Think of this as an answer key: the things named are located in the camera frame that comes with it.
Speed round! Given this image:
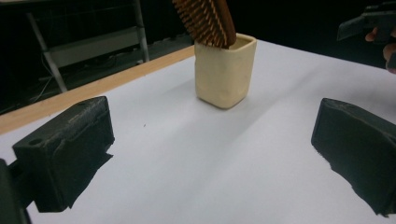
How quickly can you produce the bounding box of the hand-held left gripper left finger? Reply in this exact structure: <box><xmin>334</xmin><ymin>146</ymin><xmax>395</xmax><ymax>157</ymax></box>
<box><xmin>11</xmin><ymin>95</ymin><xmax>116</xmax><ymax>215</ymax></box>

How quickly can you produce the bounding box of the brown wooden hairbrush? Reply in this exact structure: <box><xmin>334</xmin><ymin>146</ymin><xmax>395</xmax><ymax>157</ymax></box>
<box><xmin>171</xmin><ymin>0</ymin><xmax>238</xmax><ymax>49</ymax></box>

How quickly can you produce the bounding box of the cream square cup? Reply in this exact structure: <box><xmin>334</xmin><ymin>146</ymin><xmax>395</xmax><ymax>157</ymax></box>
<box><xmin>193</xmin><ymin>33</ymin><xmax>259</xmax><ymax>110</ymax></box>

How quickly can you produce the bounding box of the white metal stand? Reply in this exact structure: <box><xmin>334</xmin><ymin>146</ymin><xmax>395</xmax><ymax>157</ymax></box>
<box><xmin>25</xmin><ymin>0</ymin><xmax>151</xmax><ymax>94</ymax></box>

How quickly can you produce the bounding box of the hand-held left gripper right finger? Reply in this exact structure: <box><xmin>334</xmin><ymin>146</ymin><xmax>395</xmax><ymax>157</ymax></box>
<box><xmin>310</xmin><ymin>97</ymin><xmax>396</xmax><ymax>217</ymax></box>

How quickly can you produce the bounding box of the wooden table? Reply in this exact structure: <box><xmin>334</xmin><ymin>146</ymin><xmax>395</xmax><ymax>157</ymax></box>
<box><xmin>0</xmin><ymin>45</ymin><xmax>196</xmax><ymax>135</ymax></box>

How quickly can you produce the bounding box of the white table board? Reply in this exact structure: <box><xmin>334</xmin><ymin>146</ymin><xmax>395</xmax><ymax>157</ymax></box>
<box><xmin>0</xmin><ymin>39</ymin><xmax>396</xmax><ymax>224</ymax></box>

